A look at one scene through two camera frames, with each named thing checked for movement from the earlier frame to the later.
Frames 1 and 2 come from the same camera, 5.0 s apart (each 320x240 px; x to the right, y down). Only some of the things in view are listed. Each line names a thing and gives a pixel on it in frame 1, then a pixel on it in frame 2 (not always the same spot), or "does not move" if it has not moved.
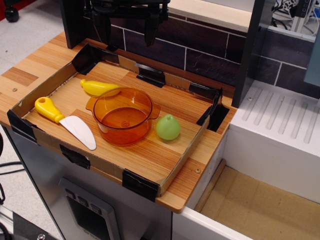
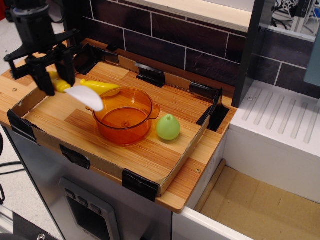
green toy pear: (168, 127) does not move
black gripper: (102, 22) -> (34, 24)
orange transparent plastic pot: (124, 115) does not move
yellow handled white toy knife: (74, 124) -> (89, 96)
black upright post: (262, 15) does not move
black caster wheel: (11, 14) does not move
